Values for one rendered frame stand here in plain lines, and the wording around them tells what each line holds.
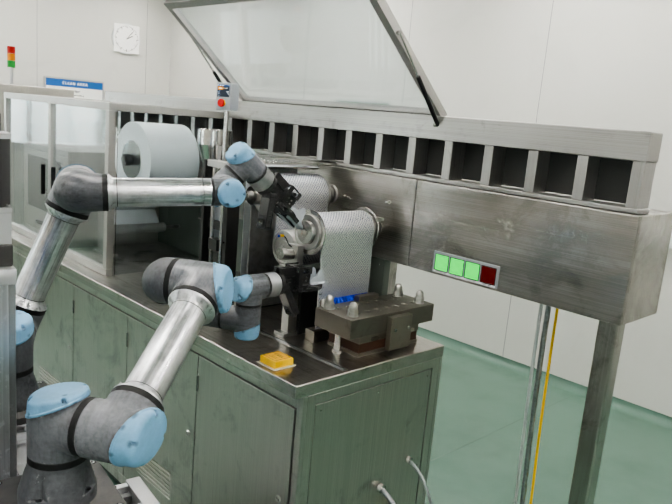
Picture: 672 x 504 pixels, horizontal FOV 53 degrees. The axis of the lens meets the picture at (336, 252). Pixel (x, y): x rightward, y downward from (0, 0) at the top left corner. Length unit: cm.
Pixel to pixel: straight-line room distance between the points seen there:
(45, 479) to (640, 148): 158
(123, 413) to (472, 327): 394
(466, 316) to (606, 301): 319
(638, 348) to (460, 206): 253
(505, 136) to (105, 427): 137
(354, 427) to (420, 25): 384
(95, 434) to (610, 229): 136
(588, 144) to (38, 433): 151
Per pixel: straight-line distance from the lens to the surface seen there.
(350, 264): 225
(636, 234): 192
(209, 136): 272
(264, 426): 206
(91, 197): 180
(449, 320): 520
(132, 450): 136
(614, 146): 194
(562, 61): 470
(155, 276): 165
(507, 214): 209
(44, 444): 146
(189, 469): 248
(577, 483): 234
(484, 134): 214
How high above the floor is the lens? 162
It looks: 11 degrees down
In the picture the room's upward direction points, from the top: 5 degrees clockwise
